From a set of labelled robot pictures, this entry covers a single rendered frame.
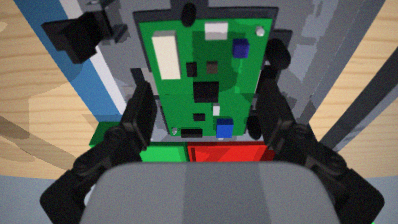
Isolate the green circuit board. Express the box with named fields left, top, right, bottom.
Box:
left=139, top=18, right=272, bottom=138

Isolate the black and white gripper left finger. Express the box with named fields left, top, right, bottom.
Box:
left=39, top=81, right=158, bottom=224

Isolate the green bin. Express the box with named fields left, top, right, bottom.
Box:
left=89, top=121, right=190, bottom=162

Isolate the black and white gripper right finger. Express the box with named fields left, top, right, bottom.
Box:
left=255, top=78, right=385, bottom=224

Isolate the red open-top bin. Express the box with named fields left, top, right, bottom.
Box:
left=187, top=141, right=275, bottom=162

